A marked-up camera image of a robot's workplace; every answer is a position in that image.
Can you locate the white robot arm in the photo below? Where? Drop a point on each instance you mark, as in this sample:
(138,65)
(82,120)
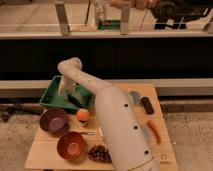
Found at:
(127,145)

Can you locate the purple bowl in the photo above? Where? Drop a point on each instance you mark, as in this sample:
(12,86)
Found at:
(52,120)

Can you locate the metal spoon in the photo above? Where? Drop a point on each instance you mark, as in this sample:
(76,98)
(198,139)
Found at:
(87,133)

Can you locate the orange carrot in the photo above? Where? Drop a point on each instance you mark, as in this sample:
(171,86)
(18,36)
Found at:
(155,130)

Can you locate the green plastic tray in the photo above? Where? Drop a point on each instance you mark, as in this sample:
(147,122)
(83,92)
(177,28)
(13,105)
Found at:
(51,98)

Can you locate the orange fruit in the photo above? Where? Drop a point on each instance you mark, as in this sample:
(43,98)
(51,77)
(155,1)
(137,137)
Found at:
(83,115)

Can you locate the wooden board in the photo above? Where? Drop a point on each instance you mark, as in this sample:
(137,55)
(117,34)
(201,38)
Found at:
(43,154)

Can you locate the black rectangular block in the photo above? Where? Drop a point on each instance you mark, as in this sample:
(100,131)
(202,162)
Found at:
(147,105)

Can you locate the orange-brown bowl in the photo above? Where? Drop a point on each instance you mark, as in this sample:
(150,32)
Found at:
(71,146)

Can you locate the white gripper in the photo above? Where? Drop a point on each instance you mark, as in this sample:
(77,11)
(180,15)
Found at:
(66,84)

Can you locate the small blue cup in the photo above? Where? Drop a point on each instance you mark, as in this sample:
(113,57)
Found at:
(136,97)

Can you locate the bunch of dark grapes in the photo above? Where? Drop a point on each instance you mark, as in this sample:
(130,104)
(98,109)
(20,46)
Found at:
(99,153)

